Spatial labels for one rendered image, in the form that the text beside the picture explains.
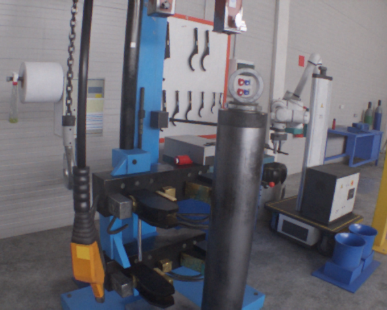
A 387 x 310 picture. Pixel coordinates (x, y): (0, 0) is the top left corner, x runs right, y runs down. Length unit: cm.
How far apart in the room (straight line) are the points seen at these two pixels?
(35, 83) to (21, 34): 129
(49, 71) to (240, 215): 142
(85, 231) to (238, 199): 76
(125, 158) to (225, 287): 83
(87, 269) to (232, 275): 85
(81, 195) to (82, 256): 16
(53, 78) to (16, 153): 140
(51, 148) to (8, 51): 105
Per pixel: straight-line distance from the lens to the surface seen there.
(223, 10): 180
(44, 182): 357
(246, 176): 141
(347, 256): 305
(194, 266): 216
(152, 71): 203
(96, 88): 231
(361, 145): 841
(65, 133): 95
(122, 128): 190
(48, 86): 216
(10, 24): 336
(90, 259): 91
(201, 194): 196
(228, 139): 139
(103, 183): 172
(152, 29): 204
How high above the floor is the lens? 158
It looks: 12 degrees down
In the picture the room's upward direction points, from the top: 4 degrees clockwise
